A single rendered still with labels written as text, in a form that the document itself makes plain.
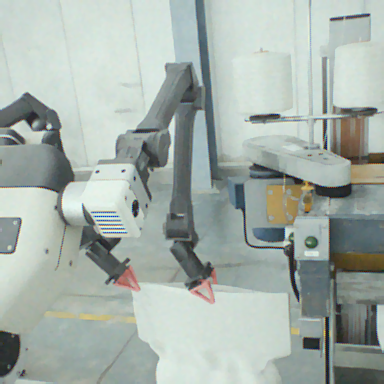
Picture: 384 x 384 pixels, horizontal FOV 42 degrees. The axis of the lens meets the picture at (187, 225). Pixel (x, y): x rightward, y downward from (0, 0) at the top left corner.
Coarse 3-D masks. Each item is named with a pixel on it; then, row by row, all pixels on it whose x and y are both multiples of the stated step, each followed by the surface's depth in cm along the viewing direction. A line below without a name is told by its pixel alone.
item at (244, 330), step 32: (160, 288) 151; (224, 288) 146; (160, 320) 156; (192, 320) 149; (224, 320) 145; (256, 320) 143; (288, 320) 141; (160, 352) 157; (192, 352) 152; (224, 352) 149; (256, 352) 147; (288, 352) 144
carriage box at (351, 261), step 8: (376, 152) 163; (376, 160) 163; (352, 168) 148; (360, 168) 147; (368, 168) 146; (376, 168) 145; (352, 176) 139; (360, 176) 139; (368, 176) 137; (376, 176) 136; (336, 256) 146; (344, 256) 145; (352, 256) 144; (360, 256) 144; (368, 256) 143; (376, 256) 142; (336, 264) 147; (344, 264) 146; (352, 264) 145; (360, 264) 144; (368, 264) 144; (376, 264) 143; (336, 272) 147
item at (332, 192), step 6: (318, 186) 124; (324, 186) 123; (342, 186) 122; (348, 186) 122; (318, 192) 124; (324, 192) 122; (330, 192) 122; (336, 192) 121; (342, 192) 121; (348, 192) 122
